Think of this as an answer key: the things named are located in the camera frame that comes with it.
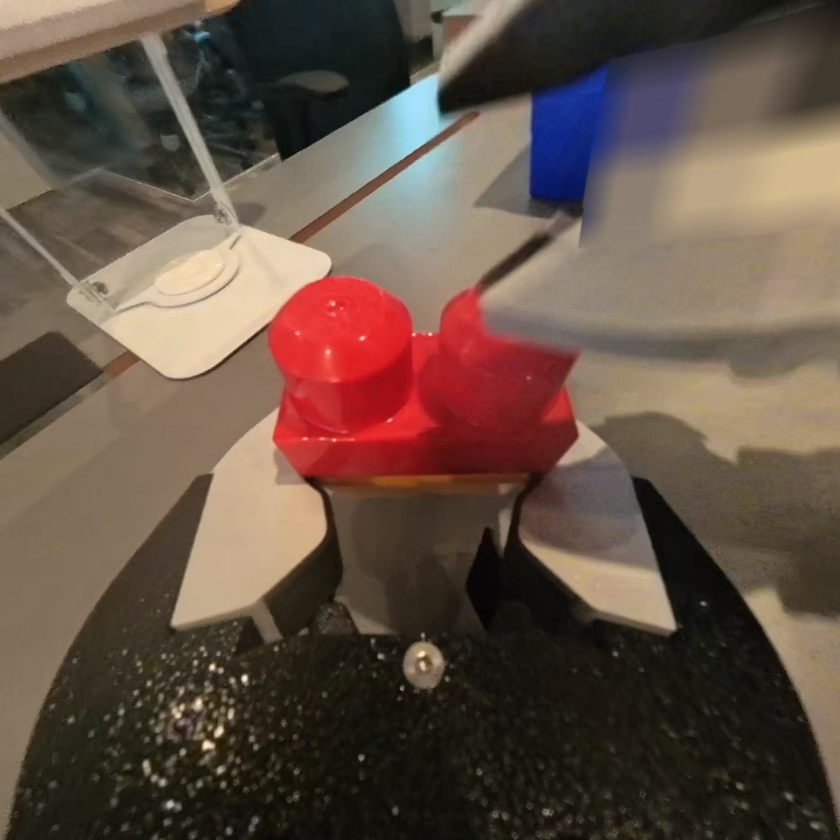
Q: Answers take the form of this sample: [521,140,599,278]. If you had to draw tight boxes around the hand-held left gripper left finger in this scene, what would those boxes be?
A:
[171,420,343,643]

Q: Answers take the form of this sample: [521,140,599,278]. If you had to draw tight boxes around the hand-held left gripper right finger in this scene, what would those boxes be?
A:
[502,427,678,636]

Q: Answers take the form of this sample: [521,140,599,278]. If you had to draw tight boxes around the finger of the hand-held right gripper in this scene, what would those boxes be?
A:
[478,217,840,371]
[436,0,611,114]

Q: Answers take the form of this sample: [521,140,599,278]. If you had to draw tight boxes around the yellow one-stud block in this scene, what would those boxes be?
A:
[318,476,421,492]
[420,472,529,493]

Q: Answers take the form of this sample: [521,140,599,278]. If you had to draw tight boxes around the blue plastic bin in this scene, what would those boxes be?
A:
[529,66,610,202]

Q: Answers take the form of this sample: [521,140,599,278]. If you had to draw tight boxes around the red two-stud block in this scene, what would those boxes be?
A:
[268,277,580,480]

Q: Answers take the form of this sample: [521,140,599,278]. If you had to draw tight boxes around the black office chair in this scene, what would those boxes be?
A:
[226,0,412,160]

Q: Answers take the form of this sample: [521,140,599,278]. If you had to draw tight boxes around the acrylic sign stand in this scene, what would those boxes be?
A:
[0,0,333,380]

